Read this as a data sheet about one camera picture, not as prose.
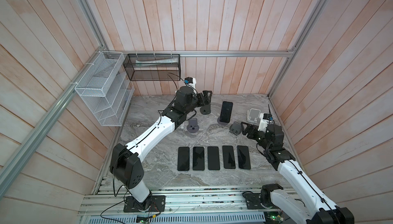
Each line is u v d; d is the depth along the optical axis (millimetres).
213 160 871
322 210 404
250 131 702
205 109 1075
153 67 1040
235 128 968
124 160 462
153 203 729
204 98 681
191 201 755
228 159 1070
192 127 979
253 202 731
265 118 697
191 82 681
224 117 1008
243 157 1060
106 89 727
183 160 882
